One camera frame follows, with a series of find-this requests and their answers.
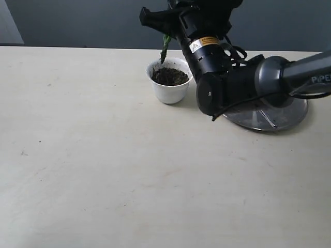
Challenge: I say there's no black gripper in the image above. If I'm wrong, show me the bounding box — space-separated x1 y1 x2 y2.
139 1 230 75

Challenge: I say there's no artificial red anthurium plant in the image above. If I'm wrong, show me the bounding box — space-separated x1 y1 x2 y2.
160 34 172 64

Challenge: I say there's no stainless steel spoon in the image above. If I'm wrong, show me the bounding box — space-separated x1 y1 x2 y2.
260 110 277 129

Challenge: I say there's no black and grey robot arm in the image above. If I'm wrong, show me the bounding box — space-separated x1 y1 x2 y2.
139 1 330 119

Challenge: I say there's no white plastic flower pot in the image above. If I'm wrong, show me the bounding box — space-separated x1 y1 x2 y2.
146 57 194 105

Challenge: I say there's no round stainless steel plate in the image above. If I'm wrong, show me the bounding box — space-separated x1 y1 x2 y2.
223 99 309 132

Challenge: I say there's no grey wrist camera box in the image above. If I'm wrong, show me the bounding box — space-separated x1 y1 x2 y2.
219 0 243 34

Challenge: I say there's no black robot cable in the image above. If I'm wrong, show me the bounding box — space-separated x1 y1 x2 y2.
212 36 331 122

